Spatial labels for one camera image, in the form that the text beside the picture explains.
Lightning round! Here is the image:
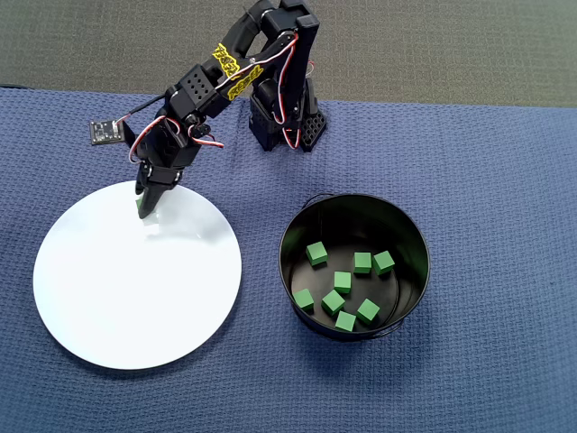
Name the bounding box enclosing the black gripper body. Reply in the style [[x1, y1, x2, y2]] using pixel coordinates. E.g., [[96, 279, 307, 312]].
[[135, 118, 202, 187]]

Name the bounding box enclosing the black camera circuit board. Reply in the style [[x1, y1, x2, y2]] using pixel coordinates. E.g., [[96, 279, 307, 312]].
[[89, 119, 125, 146]]

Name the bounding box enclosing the red white servo wire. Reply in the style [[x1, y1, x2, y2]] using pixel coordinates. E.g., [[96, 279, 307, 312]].
[[128, 115, 225, 163], [214, 33, 316, 150]]

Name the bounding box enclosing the blue woven table cloth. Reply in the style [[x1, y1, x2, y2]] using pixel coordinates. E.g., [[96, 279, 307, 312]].
[[0, 85, 577, 433]]

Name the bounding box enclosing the white round plate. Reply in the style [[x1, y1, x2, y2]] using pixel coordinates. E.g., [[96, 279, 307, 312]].
[[32, 180, 243, 371]]

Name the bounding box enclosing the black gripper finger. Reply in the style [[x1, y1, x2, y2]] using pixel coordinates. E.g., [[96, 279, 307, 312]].
[[134, 161, 152, 196], [137, 179, 175, 221]]

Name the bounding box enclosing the black metal bucket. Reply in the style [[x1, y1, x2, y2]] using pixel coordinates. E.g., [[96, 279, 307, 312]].
[[278, 192, 432, 343]]

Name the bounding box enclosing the thin black camera cable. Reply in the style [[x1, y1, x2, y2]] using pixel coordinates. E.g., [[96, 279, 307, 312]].
[[117, 97, 169, 124]]

